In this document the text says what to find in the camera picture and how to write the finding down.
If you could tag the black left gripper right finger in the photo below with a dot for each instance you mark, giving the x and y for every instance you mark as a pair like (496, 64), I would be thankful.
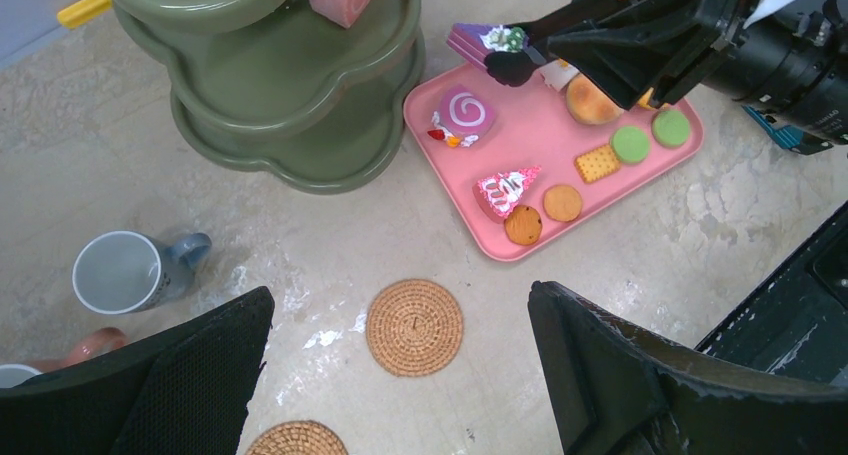
(617, 388)

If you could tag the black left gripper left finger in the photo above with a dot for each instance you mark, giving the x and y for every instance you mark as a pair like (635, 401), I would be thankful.
(184, 390)

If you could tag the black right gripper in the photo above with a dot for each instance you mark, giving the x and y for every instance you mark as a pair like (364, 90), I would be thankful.
(626, 47)

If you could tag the white cream roll cake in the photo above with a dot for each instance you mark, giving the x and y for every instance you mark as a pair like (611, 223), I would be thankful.
(558, 74)

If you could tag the purple triangle cake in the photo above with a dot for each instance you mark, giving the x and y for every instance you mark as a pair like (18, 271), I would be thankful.
(474, 42)

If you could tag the purple swirl roll cake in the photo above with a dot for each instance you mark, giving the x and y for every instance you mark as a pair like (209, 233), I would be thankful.
(461, 118)

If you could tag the pink strawberry triangle cake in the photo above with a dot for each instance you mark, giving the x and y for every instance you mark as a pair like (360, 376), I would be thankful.
(499, 194)

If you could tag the green three-tier stand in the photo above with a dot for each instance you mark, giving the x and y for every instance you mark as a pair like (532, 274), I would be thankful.
(270, 85)

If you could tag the black cat-paw tongs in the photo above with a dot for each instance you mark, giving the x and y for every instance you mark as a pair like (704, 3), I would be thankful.
(514, 69)

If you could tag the yellow egg tart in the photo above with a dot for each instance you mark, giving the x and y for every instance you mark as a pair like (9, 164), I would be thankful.
(645, 102)

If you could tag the paw print bun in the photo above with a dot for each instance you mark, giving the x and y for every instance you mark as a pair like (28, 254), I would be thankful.
(588, 105)

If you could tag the green macaron far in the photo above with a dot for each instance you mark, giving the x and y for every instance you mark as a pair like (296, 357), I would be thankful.
(671, 128)

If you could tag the green macaron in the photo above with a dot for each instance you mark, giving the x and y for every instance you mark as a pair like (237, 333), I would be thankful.
(630, 144)
(671, 128)

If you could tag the orange mug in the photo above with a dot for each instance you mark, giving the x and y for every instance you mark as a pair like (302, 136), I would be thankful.
(97, 343)

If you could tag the green macaron near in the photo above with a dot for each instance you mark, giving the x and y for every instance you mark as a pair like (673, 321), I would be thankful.
(630, 144)

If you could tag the yellow square cracker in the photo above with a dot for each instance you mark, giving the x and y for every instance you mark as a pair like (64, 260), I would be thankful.
(597, 164)

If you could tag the left woven coaster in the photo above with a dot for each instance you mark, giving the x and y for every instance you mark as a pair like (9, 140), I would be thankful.
(298, 437)

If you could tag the grey mug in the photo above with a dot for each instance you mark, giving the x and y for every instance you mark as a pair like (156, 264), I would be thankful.
(124, 272)

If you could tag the pink serving tray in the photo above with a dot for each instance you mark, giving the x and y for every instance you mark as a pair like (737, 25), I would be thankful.
(532, 128)

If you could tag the round orange cookie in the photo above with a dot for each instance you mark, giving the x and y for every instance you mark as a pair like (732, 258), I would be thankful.
(562, 203)

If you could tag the dark grey flat box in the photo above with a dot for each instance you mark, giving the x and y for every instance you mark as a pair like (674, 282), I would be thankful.
(788, 137)

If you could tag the chocolate chip cookie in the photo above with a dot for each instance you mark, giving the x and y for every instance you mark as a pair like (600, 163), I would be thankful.
(523, 226)

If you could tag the yellow-black tool handle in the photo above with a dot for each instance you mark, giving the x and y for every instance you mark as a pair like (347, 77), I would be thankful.
(82, 12)

